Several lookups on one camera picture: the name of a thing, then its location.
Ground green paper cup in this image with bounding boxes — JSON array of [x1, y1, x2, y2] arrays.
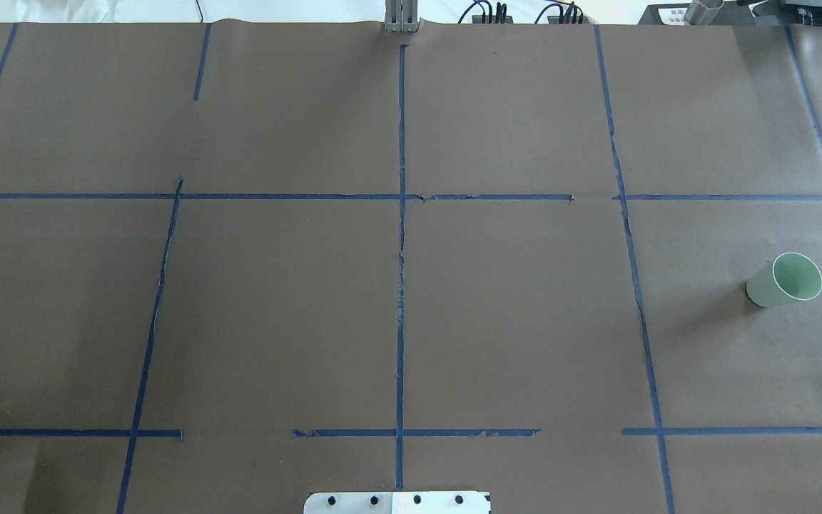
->
[[745, 253, 822, 307]]

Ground aluminium frame post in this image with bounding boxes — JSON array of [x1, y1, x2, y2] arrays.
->
[[384, 0, 420, 34]]

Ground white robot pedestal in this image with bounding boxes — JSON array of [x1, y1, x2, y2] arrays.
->
[[303, 490, 492, 513]]

